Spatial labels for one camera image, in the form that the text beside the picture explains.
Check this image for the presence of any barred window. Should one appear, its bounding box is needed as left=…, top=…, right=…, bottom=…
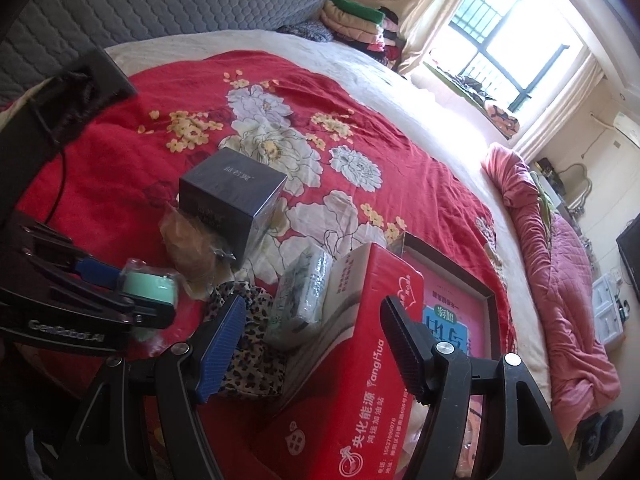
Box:
left=422, top=0, right=586, bottom=116

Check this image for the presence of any stack of folded blankets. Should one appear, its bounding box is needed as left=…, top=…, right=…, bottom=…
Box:
left=320, top=0, right=401, bottom=68

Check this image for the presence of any dark patterned pillow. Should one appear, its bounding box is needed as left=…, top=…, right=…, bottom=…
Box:
left=277, top=20, right=333, bottom=43

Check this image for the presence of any pink and blue book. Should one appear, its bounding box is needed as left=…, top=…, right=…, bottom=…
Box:
left=402, top=252, right=488, bottom=361

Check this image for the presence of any green patterned tissue pack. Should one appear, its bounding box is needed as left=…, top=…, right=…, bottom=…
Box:
left=262, top=247, right=335, bottom=351

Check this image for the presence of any black fabric sleeve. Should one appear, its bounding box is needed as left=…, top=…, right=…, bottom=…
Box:
left=0, top=47, right=138, bottom=231

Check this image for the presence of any pink quilt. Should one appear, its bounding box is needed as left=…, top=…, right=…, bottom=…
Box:
left=480, top=142, right=621, bottom=433

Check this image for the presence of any clear plastic bag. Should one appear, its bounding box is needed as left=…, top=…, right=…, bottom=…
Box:
left=159, top=207, right=241, bottom=301

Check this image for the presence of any cream curtain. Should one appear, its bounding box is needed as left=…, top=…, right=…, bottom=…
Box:
left=397, top=0, right=496, bottom=78
left=510, top=52, right=608, bottom=161

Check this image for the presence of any red floral bedsheet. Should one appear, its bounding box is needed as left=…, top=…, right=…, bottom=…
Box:
left=0, top=50, right=518, bottom=480

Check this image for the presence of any mint green tape roll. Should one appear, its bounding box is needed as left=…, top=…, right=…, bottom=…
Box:
left=120, top=257, right=180, bottom=311

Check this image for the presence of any cluttered dressing table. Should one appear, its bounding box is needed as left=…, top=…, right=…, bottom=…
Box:
left=532, top=157, right=598, bottom=226

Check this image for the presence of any white drawer cabinet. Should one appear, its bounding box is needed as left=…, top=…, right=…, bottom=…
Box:
left=592, top=272, right=631, bottom=348

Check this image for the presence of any white air conditioner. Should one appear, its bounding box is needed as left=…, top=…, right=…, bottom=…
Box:
left=612, top=110, right=640, bottom=158

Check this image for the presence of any black wall television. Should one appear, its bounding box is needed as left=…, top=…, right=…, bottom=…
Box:
left=615, top=220, right=640, bottom=301

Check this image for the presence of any folded floral blanket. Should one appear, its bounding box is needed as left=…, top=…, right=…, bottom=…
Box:
left=482, top=100, right=521, bottom=138

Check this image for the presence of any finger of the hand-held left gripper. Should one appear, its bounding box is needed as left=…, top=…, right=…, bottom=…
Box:
left=0, top=212, right=125, bottom=291
left=45, top=289, right=177, bottom=331

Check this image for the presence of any green cloth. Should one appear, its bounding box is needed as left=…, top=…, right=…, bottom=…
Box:
left=530, top=170, right=558, bottom=216

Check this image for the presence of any dark square box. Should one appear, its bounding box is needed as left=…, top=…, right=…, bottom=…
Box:
left=179, top=147, right=288, bottom=268

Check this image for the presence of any bed with cream sheet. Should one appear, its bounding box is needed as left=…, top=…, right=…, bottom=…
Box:
left=0, top=27, right=556, bottom=401

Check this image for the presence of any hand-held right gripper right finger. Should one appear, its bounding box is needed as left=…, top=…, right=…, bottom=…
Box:
left=379, top=295, right=578, bottom=480

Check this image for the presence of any silver framed mirror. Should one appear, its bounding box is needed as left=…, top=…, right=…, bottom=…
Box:
left=560, top=162, right=596, bottom=211

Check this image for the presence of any dark cardboard tray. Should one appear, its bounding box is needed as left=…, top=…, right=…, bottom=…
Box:
left=387, top=231, right=501, bottom=480

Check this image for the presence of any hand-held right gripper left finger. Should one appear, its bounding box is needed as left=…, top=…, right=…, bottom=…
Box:
left=62, top=294, right=248, bottom=480

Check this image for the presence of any red tissue box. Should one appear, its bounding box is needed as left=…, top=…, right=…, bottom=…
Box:
left=257, top=242, right=426, bottom=480

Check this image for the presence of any dark cloth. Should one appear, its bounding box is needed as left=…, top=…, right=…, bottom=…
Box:
left=575, top=409, right=626, bottom=456

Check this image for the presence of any grey quilted headboard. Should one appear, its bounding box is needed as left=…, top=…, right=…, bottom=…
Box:
left=0, top=0, right=343, bottom=106

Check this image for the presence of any black cable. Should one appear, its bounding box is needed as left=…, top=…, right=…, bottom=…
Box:
left=42, top=142, right=68, bottom=226

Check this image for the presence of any leopard print cloth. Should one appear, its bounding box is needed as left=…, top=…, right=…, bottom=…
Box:
left=207, top=280, right=291, bottom=401

